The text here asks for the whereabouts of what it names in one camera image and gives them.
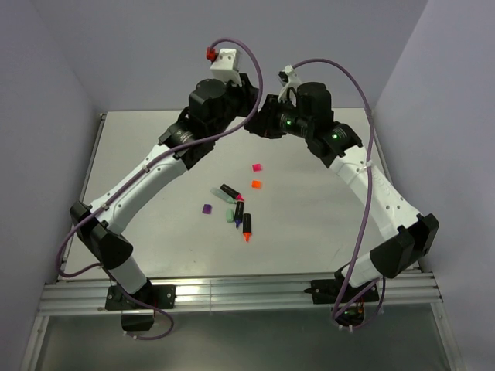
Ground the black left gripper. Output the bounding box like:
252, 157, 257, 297
210, 73, 261, 142

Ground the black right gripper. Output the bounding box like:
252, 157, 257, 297
244, 94, 312, 139

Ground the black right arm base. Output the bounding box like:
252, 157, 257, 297
309, 276, 381, 324

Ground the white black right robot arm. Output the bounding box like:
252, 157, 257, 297
245, 82, 439, 301

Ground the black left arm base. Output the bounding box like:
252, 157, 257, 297
104, 282, 176, 332

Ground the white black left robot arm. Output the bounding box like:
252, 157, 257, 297
70, 73, 263, 308

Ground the pale green pen cap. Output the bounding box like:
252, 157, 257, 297
226, 209, 235, 223

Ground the purple pen cap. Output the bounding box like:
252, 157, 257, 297
202, 204, 213, 214

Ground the black pink tip highlighter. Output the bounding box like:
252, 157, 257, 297
220, 184, 244, 201

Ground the pale green capped highlighter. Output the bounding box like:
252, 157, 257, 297
210, 187, 237, 204

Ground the black purple tip highlighter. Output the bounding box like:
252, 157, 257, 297
234, 201, 244, 228

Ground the black orange tip highlighter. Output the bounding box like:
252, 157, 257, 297
242, 213, 251, 243

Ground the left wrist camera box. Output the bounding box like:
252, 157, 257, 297
206, 46, 242, 86

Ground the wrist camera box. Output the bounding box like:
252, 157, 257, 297
206, 46, 242, 86
278, 65, 302, 103

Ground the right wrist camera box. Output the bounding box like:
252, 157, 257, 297
278, 65, 302, 103

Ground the aluminium front rail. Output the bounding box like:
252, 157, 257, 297
37, 269, 442, 316

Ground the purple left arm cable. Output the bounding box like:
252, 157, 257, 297
56, 37, 265, 341

